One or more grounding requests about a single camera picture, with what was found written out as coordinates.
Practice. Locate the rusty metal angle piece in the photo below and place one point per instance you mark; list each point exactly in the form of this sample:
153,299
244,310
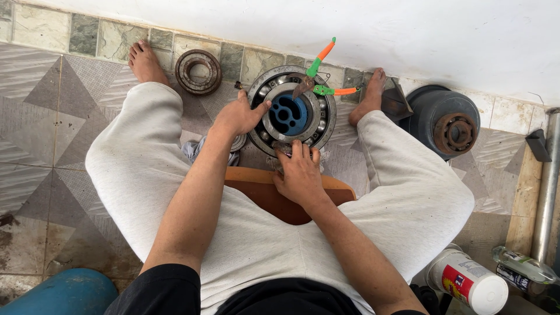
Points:
393,105

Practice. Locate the person's left hand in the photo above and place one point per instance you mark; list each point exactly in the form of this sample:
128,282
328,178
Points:
234,120

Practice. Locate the small black metal part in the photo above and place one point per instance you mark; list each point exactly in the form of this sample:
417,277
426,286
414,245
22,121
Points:
238,85

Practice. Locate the person's light grey trousers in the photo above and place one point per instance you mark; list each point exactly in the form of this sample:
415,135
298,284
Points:
140,175

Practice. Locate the clear plastic bottle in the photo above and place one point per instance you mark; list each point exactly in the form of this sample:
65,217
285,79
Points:
525,264

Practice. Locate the black metal wedge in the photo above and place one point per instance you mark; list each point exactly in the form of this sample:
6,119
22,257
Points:
539,144

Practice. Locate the person's black shirt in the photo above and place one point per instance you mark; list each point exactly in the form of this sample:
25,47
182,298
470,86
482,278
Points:
166,293

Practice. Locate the steel pipe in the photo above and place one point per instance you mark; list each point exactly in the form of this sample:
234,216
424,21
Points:
547,197

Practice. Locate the blue plastic hub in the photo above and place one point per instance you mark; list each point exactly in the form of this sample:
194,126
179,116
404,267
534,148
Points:
291,116

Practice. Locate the blue plastic barrel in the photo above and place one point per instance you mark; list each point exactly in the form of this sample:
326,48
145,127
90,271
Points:
61,293

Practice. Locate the brown wooden stool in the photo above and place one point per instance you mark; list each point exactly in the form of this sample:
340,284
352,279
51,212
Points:
262,192

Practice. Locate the dark labelled bottle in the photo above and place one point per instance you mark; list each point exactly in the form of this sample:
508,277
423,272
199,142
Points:
516,280

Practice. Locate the person's right foot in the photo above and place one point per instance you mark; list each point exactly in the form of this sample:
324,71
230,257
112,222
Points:
372,98

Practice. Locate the person's left foot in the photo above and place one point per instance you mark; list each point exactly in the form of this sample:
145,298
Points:
146,63

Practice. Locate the person's foot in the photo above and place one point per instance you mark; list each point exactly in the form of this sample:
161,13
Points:
372,98
146,63

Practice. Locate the grey rag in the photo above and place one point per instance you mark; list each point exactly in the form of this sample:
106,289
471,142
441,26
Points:
273,162

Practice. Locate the person's right hand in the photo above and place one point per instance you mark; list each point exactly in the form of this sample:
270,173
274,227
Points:
302,179

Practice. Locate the light grey cloth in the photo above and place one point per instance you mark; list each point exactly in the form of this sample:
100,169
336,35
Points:
192,151

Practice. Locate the large steel ball bearing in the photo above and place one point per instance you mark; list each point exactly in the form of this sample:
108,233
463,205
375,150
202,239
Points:
326,116

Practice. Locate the rusty bearing in drum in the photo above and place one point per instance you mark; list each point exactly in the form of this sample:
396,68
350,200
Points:
455,133

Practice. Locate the small steel bearing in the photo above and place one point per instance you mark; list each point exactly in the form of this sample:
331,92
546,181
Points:
239,143

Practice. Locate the white can with red label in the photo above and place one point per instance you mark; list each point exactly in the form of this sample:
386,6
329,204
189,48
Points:
470,280

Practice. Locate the dark grey metal drum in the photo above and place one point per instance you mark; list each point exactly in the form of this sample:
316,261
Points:
424,111

